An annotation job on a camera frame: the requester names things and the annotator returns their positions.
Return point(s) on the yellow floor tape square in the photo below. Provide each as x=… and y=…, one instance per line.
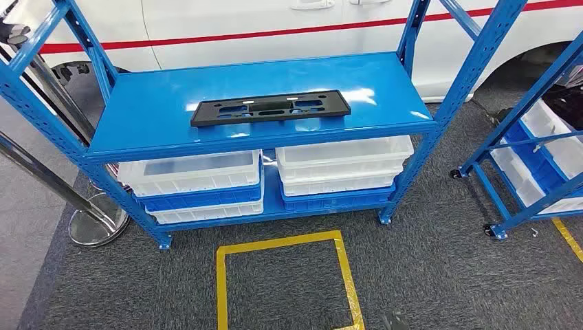
x=273, y=243
x=567, y=239

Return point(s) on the black parts pile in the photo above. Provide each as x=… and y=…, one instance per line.
x=567, y=104

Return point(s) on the white car with red stripe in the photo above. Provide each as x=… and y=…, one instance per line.
x=273, y=18

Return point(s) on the long black plastic part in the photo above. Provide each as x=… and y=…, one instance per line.
x=202, y=114

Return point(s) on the blue wheeled shelf rack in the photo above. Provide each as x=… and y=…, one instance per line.
x=524, y=105

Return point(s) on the blue storage bin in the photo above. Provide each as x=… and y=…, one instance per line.
x=533, y=164
x=337, y=200

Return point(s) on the blue metal shelf rack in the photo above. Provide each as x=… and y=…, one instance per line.
x=182, y=114

